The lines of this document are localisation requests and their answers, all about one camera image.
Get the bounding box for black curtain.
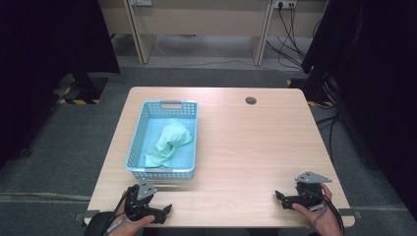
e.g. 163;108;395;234
301;0;417;221
0;0;121;169

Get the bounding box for person's right hand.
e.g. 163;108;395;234
291;182;344;236

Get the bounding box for person's left hand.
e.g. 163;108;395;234
109;200;156;236

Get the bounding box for light green cloth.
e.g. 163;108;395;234
144;118;195;169

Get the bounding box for beige wooden desk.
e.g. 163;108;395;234
97;0;328;67

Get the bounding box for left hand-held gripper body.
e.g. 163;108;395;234
124;181;159;221

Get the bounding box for black metal stand base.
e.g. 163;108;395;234
286;73;340;110
53;72;110;106

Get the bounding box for black floor cables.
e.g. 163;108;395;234
265;3;323;71

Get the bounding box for blue plastic basket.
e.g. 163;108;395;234
125;99;200;181

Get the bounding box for black cables beside table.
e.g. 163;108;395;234
315;112;342;165

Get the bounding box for grey table corner bracket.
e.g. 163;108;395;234
337;207;364;220
74;209;101;224

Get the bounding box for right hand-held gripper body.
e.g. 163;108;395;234
288;170;333;208

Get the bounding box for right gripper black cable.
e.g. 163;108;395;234
307;190;346;236

